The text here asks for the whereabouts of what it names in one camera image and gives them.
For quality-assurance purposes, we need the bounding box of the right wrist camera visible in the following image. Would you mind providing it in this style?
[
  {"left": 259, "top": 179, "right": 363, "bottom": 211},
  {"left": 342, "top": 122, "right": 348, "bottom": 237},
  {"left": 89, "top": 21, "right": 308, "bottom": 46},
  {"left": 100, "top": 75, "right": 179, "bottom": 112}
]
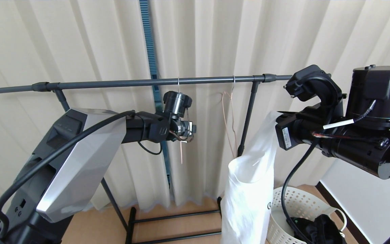
[{"left": 284, "top": 64, "right": 347, "bottom": 114}]

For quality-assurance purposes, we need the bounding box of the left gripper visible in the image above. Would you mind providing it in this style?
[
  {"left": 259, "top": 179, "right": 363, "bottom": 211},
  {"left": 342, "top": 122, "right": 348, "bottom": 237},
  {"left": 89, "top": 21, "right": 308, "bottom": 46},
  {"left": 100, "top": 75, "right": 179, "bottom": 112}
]
[{"left": 174, "top": 119, "right": 197, "bottom": 143}]

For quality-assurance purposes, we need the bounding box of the beige curtain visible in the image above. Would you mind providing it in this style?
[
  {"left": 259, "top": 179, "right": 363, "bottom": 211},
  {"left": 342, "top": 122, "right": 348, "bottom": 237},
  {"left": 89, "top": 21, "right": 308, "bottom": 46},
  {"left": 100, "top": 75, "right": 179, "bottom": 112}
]
[
  {"left": 149, "top": 0, "right": 390, "bottom": 208},
  {"left": 0, "top": 0, "right": 172, "bottom": 212}
]

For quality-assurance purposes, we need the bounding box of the black clothes rack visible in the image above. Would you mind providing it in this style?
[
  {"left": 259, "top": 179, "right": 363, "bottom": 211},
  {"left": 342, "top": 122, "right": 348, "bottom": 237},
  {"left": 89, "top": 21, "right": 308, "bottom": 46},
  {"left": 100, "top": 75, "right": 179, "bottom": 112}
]
[{"left": 0, "top": 73, "right": 295, "bottom": 244}]

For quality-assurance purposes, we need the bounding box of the black garment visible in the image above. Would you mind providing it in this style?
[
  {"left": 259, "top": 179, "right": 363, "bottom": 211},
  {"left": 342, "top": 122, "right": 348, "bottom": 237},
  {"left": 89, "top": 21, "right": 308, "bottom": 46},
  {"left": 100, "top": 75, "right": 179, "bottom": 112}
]
[{"left": 287, "top": 214, "right": 347, "bottom": 244}]

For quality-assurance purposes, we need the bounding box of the window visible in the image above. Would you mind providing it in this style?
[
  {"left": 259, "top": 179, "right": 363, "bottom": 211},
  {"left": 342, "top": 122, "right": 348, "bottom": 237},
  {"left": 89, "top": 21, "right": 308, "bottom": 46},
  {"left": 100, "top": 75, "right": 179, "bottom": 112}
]
[{"left": 138, "top": 0, "right": 174, "bottom": 191}]

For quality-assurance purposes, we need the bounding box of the white shirt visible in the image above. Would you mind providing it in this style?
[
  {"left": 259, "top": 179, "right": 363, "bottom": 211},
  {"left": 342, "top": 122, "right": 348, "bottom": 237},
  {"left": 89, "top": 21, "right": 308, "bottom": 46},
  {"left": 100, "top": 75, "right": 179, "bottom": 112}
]
[{"left": 220, "top": 110, "right": 284, "bottom": 244}]

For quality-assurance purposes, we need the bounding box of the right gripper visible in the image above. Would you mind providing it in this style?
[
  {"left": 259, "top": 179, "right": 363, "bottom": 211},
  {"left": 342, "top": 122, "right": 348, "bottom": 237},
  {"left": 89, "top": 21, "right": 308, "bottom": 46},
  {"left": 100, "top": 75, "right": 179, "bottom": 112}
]
[{"left": 276, "top": 103, "right": 346, "bottom": 152}]

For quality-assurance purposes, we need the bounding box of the pink clothes hanger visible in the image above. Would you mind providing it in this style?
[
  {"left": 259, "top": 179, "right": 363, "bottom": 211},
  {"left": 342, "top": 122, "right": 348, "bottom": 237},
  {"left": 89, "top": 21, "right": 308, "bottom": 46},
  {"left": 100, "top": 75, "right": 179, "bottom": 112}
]
[
  {"left": 177, "top": 78, "right": 191, "bottom": 165},
  {"left": 221, "top": 76, "right": 239, "bottom": 160}
]

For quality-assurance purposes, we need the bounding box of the white laundry basket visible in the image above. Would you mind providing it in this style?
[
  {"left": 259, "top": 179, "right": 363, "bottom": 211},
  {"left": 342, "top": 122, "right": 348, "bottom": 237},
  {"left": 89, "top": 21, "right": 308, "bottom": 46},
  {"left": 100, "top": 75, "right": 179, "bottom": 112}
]
[{"left": 266, "top": 186, "right": 348, "bottom": 244}]

